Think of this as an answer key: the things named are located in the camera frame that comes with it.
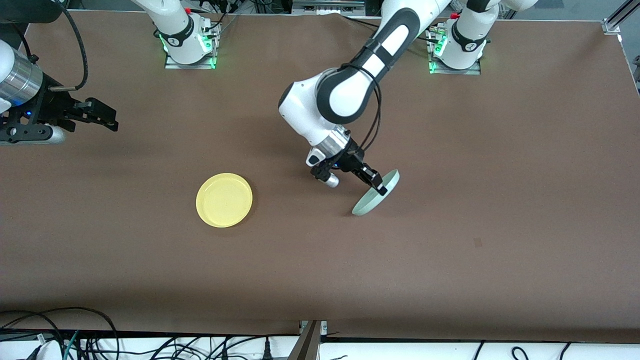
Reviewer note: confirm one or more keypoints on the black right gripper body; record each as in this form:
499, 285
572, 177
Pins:
56, 106

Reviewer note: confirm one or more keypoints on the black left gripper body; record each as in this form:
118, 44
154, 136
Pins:
351, 159

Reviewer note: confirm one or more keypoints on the pale green round plate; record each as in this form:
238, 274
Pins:
370, 205

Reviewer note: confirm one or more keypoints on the yellow round plate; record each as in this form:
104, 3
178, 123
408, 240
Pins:
224, 200

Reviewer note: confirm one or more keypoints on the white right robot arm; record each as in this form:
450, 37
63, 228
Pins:
175, 25

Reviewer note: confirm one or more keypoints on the brown table cover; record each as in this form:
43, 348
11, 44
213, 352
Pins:
320, 275

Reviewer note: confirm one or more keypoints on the slanted metal profile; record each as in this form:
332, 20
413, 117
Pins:
307, 345

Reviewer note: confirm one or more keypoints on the black power plug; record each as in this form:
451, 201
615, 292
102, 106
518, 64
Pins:
267, 352

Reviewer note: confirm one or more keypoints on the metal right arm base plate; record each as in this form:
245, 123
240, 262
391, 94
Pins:
190, 66

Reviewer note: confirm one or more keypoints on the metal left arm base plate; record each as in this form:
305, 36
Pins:
470, 71

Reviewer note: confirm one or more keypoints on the small metal bracket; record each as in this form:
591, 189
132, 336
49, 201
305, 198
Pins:
324, 327

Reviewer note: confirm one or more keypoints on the aluminium corner frame profile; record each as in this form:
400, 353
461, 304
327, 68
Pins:
617, 17

